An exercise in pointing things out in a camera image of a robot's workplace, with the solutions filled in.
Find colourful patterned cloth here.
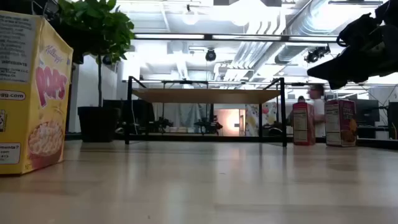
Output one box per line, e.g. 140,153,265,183
245,104,277,136

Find purple Raisin Bran cereal box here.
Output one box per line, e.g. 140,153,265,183
324,98,358,147

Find green leafy plant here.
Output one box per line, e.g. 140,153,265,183
46,0,136,108

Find black computer monitor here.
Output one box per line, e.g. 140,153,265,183
356,98,381,123

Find black plant pot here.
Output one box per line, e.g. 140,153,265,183
77,106,121,143

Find long ceiling light bar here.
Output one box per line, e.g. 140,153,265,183
133,32,341,44

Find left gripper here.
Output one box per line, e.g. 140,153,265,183
46,7,85,65

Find black track spotlights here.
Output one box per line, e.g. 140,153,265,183
303,45,331,64

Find red Froot Loops cereal box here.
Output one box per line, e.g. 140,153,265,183
292,101,317,146

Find white globe pendant lamp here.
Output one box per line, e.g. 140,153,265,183
182,4,200,26

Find yellow Corn Pops cereal box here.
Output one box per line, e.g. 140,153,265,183
0,10,75,175

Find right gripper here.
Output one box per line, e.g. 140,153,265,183
307,12,398,90

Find white hanging cloth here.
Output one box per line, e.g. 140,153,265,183
154,103,212,128

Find wooden shelf with black frame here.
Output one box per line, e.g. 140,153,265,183
124,76,287,147

